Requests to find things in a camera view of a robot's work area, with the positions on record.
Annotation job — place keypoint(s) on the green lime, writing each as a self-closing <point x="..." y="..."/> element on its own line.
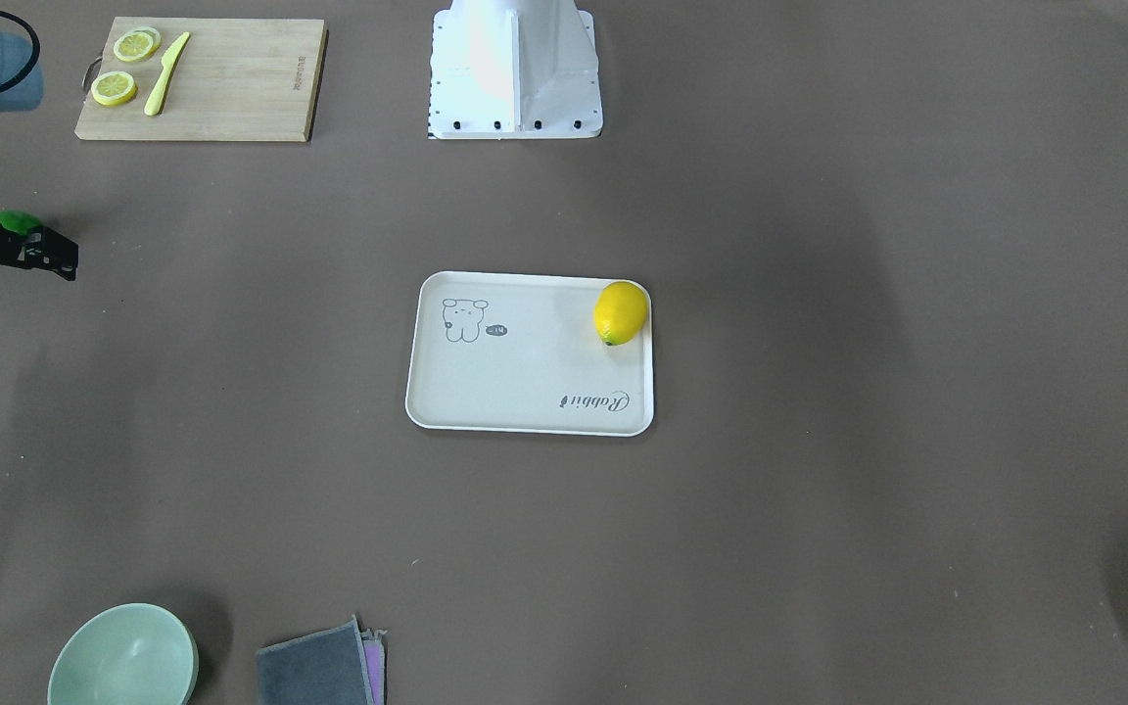
<point x="22" y="224"/>

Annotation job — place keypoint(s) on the yellow lemon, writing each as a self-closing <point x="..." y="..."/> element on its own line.
<point x="619" y="313"/>

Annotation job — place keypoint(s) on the cream rabbit print tray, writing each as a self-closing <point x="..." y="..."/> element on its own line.
<point x="519" y="353"/>

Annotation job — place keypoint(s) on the lemon slice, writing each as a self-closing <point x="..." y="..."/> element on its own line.
<point x="139" y="43"/>
<point x="113" y="88"/>

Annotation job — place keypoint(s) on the yellow plastic knife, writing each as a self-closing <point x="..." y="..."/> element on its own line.
<point x="156" y="99"/>

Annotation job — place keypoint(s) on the wooden cutting board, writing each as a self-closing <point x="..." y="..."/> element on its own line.
<point x="236" y="80"/>

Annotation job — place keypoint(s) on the mint green bowl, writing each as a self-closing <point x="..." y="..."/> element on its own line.
<point x="129" y="654"/>

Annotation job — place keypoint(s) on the grey folded cloth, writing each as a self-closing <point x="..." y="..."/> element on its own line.
<point x="320" y="668"/>

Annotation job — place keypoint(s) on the purple cloth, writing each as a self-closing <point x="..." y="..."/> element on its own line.
<point x="374" y="651"/>

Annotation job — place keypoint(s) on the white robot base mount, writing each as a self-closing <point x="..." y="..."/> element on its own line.
<point x="514" y="70"/>

